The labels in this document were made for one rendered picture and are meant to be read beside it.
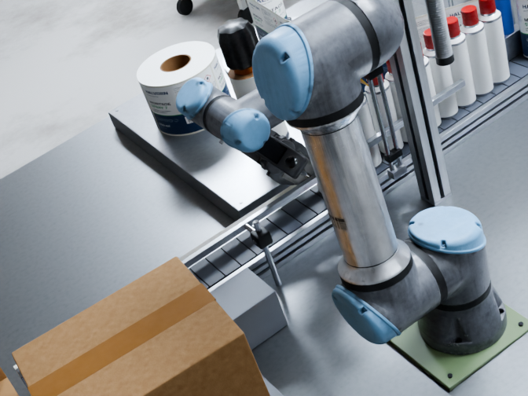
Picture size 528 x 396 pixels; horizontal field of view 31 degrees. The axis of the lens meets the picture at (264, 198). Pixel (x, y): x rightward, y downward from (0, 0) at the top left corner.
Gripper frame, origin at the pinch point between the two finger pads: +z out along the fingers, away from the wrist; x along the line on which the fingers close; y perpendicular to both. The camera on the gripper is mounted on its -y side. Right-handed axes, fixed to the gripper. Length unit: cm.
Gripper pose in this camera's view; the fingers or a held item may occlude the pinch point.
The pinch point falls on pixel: (312, 178)
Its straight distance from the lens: 192.5
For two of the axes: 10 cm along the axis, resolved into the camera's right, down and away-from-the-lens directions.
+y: -5.4, -3.8, 7.5
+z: 6.4, 4.0, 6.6
